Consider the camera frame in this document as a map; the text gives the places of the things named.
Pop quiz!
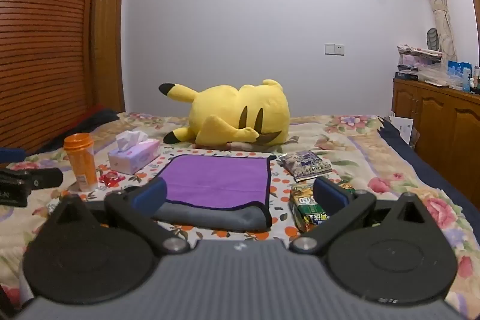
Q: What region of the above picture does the wooden slatted wardrobe door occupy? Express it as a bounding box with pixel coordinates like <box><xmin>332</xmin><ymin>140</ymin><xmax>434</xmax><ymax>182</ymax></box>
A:
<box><xmin>1</xmin><ymin>0</ymin><xmax>94</xmax><ymax>153</ymax></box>

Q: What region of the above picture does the green snack bag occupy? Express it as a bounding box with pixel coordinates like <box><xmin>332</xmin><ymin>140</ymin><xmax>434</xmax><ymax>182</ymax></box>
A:
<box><xmin>289</xmin><ymin>178</ymin><xmax>355</xmax><ymax>232</ymax></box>

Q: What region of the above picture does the purple snack packet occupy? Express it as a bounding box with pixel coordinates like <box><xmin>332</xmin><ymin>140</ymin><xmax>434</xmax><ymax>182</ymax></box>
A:
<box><xmin>279</xmin><ymin>150</ymin><xmax>333</xmax><ymax>183</ymax></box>

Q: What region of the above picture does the orange print white cloth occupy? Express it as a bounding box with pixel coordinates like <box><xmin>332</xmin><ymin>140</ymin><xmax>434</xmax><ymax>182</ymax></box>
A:
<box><xmin>45</xmin><ymin>148</ymin><xmax>362</xmax><ymax>244</ymax></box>

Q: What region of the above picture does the yellow Pikachu plush toy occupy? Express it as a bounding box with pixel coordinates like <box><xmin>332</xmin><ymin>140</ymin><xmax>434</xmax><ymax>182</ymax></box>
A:
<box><xmin>159</xmin><ymin>79</ymin><xmax>290</xmax><ymax>147</ymax></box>

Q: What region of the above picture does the blue and white box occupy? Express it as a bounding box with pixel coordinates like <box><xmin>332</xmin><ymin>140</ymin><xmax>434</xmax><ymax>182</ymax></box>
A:
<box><xmin>448</xmin><ymin>60</ymin><xmax>472</xmax><ymax>93</ymax></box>

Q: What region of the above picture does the grey hand fan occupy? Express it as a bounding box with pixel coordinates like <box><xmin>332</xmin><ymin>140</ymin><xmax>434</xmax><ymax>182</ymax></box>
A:
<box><xmin>426</xmin><ymin>28</ymin><xmax>441</xmax><ymax>51</ymax></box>

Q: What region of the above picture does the wooden sideboard cabinet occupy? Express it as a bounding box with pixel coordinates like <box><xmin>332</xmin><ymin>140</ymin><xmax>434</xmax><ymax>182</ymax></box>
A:
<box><xmin>391</xmin><ymin>78</ymin><xmax>480</xmax><ymax>207</ymax></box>

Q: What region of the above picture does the lilac tissue box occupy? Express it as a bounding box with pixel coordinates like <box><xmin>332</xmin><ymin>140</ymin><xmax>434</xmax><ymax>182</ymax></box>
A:
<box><xmin>107</xmin><ymin>131</ymin><xmax>160</xmax><ymax>175</ymax></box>

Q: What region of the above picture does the purple and grey towel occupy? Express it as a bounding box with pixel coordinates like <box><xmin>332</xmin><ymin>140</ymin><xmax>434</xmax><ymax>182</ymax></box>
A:
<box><xmin>154</xmin><ymin>154</ymin><xmax>275</xmax><ymax>232</ymax></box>

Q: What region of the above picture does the red candy wrapper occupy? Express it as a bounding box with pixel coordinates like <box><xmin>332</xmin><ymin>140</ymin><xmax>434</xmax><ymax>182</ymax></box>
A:
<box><xmin>99</xmin><ymin>171</ymin><xmax>125</xmax><ymax>188</ymax></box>

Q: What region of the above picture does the white wall switch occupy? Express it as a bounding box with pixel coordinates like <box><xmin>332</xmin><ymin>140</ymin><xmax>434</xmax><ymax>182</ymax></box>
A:
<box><xmin>325</xmin><ymin>43</ymin><xmax>345</xmax><ymax>56</ymax></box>

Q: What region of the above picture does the stack of magazines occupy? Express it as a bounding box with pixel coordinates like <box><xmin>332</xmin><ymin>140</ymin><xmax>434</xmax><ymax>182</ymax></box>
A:
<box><xmin>397</xmin><ymin>45</ymin><xmax>443</xmax><ymax>72</ymax></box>

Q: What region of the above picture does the wooden room door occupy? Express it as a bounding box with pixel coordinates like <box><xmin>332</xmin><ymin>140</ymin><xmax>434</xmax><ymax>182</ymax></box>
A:
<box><xmin>90</xmin><ymin>0</ymin><xmax>125</xmax><ymax>111</ymax></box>

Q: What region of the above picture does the floral bed sheet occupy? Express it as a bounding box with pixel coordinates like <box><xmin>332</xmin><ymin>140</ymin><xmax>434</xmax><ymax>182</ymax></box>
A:
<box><xmin>1</xmin><ymin>113</ymin><xmax>479</xmax><ymax>319</ymax></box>

